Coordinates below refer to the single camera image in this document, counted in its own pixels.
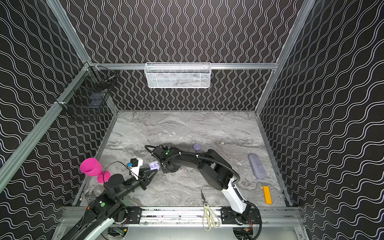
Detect yellow object at table edge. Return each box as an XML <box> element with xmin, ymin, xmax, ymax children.
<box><xmin>263</xmin><ymin>186</ymin><xmax>273</xmax><ymax>205</ymax></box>

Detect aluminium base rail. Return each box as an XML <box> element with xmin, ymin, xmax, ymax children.
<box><xmin>98</xmin><ymin>206</ymin><xmax>301</xmax><ymax>227</ymax></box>

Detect purple earbud charging case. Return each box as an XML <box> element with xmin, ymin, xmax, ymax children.
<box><xmin>149</xmin><ymin>161</ymin><xmax>160</xmax><ymax>171</ymax></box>

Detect beige handled scissors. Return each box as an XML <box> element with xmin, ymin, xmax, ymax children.
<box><xmin>201</xmin><ymin>190</ymin><xmax>220</xmax><ymax>231</ymax></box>

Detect aluminium corner frame post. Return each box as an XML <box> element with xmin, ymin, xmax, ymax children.
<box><xmin>46</xmin><ymin>0</ymin><xmax>91</xmax><ymax>63</ymax></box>
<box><xmin>256</xmin><ymin>0</ymin><xmax>316</xmax><ymax>115</ymax></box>

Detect pink plastic goblet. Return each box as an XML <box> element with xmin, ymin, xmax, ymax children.
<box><xmin>80</xmin><ymin>158</ymin><xmax>111</xmax><ymax>184</ymax></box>

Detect black wire basket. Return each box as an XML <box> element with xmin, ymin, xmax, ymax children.
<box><xmin>58</xmin><ymin>64</ymin><xmax>118</xmax><ymax>122</ymax></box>

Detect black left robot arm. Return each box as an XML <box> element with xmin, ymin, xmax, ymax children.
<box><xmin>62</xmin><ymin>168</ymin><xmax>158</xmax><ymax>240</ymax></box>

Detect aluminium back horizontal bar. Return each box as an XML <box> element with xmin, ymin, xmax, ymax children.
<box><xmin>91</xmin><ymin>63</ymin><xmax>278</xmax><ymax>70</ymax></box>

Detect aluminium left side bar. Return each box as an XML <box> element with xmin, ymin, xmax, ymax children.
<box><xmin>1</xmin><ymin>63</ymin><xmax>90</xmax><ymax>191</ymax></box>

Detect aluminium corner frame post right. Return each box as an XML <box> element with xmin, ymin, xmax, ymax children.
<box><xmin>256</xmin><ymin>0</ymin><xmax>316</xmax><ymax>115</ymax></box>

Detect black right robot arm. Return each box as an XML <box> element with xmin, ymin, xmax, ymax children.
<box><xmin>145</xmin><ymin>145</ymin><xmax>262</xmax><ymax>224</ymax></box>

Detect white wire basket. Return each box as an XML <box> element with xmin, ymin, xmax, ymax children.
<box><xmin>144</xmin><ymin>66</ymin><xmax>212</xmax><ymax>89</ymax></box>

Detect aluminium corner frame post left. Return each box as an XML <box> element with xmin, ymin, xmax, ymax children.
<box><xmin>46</xmin><ymin>0</ymin><xmax>91</xmax><ymax>63</ymax></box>

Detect grey purple glasses case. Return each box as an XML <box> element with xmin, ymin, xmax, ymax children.
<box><xmin>248</xmin><ymin>154</ymin><xmax>267</xmax><ymax>180</ymax></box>

